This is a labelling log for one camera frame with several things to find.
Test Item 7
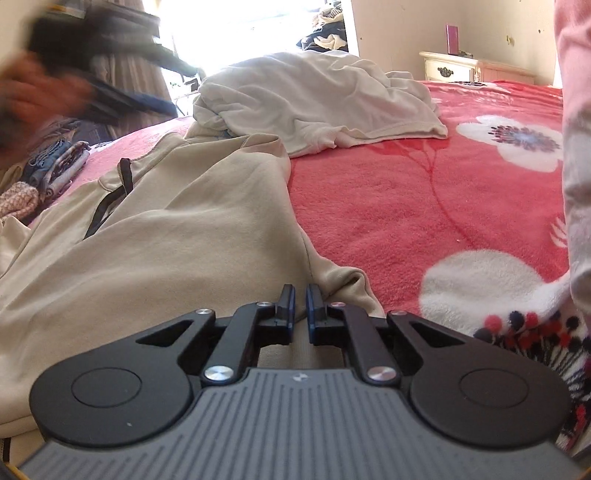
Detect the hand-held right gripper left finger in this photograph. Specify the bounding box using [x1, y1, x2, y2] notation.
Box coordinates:
[136, 284, 296, 386]

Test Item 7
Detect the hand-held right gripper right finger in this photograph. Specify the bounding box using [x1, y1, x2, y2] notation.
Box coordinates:
[307, 283, 465, 385]

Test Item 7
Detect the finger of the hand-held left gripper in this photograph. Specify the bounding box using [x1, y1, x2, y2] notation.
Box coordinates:
[90, 76, 178, 116]
[115, 39, 206, 80]

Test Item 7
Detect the beige hoodie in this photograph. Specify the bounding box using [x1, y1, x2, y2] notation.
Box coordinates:
[0, 131, 386, 444]

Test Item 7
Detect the stack of folded clothes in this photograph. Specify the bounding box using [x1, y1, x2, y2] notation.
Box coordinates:
[21, 117, 114, 201]

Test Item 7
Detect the dark clothes pile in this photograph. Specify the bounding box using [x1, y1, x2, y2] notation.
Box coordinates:
[298, 0, 349, 52]

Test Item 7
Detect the person's left hand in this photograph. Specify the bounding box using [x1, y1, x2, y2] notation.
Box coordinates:
[0, 51, 95, 148]

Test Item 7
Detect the beige curtain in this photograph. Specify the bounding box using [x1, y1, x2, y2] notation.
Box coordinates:
[99, 51, 174, 139]

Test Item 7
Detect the red floral blanket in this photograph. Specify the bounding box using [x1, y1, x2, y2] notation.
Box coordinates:
[74, 78, 591, 462]

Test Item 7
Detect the white shirt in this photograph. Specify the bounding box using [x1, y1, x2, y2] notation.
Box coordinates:
[191, 50, 450, 155]

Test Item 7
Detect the pink beige knit sweater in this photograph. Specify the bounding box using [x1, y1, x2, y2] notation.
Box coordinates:
[0, 181, 40, 220]

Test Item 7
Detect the cream nightstand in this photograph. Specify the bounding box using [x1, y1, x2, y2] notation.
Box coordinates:
[419, 51, 536, 85]

